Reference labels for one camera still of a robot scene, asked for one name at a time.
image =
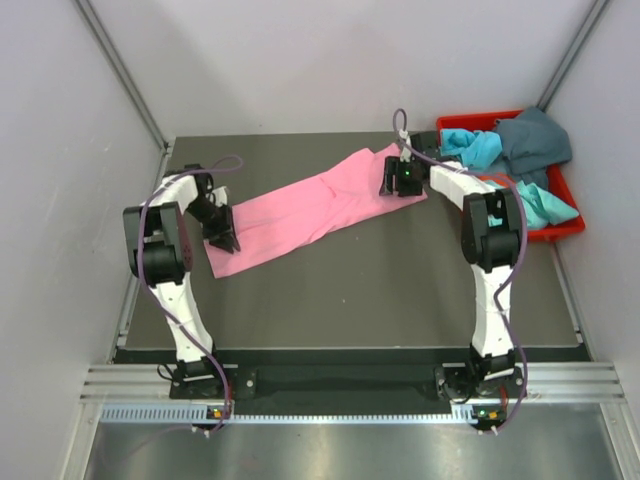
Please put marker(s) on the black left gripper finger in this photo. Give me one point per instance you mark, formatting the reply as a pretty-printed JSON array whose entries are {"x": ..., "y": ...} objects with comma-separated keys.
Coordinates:
[
  {"x": 230, "y": 225},
  {"x": 226, "y": 244}
]

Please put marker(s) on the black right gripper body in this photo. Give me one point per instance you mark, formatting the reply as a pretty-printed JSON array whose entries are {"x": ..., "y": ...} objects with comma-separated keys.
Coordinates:
[{"x": 407, "y": 180}]

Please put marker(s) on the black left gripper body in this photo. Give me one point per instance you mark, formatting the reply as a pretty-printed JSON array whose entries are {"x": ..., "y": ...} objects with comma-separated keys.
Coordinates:
[{"x": 212, "y": 217}]

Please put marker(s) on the pink t shirt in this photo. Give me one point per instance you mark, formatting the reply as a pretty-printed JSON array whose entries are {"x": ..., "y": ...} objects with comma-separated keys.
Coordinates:
[{"x": 283, "y": 220}]

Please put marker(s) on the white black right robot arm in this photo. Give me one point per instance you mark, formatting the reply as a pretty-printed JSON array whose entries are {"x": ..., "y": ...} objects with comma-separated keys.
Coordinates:
[{"x": 491, "y": 240}]

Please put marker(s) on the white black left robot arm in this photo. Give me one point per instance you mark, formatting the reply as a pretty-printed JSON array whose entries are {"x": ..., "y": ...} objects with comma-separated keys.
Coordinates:
[{"x": 160, "y": 255}]

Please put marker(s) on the light blue t shirt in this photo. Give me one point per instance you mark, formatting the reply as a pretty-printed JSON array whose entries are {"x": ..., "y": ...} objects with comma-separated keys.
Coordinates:
[{"x": 476, "y": 150}]

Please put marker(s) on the red plastic bin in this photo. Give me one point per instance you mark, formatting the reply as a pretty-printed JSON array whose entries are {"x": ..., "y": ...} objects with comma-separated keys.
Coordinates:
[{"x": 557, "y": 183}]

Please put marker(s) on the orange t shirt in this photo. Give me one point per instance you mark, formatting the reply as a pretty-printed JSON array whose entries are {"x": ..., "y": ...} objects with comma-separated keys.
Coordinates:
[{"x": 497, "y": 180}]

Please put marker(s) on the grey blue t shirt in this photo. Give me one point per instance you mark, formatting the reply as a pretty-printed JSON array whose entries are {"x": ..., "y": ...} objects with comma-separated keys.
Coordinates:
[{"x": 531, "y": 143}]

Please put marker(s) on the teal t shirt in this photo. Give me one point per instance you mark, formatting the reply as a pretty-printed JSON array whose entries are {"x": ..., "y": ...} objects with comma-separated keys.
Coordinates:
[{"x": 543, "y": 208}]

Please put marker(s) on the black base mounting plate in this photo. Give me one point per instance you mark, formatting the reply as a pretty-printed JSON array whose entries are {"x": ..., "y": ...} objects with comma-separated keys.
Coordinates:
[{"x": 431, "y": 382}]

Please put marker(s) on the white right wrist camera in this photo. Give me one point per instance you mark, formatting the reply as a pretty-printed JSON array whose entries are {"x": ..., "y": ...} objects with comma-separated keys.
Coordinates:
[{"x": 404, "y": 143}]

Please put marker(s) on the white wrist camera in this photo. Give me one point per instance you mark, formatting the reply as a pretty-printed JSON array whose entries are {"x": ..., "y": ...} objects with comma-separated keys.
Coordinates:
[
  {"x": 220, "y": 196},
  {"x": 404, "y": 143}
]

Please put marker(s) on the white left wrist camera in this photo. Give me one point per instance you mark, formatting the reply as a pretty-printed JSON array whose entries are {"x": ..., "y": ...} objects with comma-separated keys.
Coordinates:
[{"x": 220, "y": 196}]

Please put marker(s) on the slotted cable duct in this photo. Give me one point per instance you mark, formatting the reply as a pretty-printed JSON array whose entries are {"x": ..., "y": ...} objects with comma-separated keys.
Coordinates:
[{"x": 202, "y": 414}]

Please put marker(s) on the left aluminium corner post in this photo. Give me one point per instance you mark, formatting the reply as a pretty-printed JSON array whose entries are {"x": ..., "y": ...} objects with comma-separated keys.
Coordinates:
[{"x": 95, "y": 25}]

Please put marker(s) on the aluminium corner post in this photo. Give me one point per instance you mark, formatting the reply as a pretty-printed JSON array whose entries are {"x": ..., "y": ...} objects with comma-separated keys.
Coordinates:
[
  {"x": 95, "y": 25},
  {"x": 595, "y": 13}
]

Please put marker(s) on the aluminium frame rail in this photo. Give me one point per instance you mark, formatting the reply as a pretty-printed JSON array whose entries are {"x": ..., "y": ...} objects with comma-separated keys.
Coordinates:
[{"x": 548, "y": 382}]

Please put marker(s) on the right aluminium corner post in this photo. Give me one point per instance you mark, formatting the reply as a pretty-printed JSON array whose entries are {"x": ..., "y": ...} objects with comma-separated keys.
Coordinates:
[{"x": 595, "y": 13}]

